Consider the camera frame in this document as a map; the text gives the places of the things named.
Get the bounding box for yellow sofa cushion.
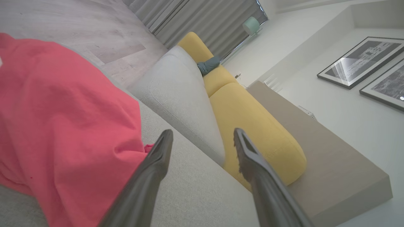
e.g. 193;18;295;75
178;32;238;97
209;83;307;191

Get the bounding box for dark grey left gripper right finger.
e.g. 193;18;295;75
233;128;313;227

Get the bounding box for grey pleated curtain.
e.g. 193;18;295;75
122;0;269;60

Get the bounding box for red shorts with white stripe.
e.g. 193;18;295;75
0;32;155;227

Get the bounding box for black framed monochrome picture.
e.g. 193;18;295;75
317;37;404;90
359;60;404;111

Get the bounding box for beige wooden ledge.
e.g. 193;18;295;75
246;81;394;227

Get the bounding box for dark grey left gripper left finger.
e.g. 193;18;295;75
97;129;174;227

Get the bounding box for grey sofa back cushion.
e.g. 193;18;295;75
128;46;226;167

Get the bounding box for teal cloth bundle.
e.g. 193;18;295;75
197;56;221;77

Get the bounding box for mint green floor lamp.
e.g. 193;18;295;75
221;16;263;63

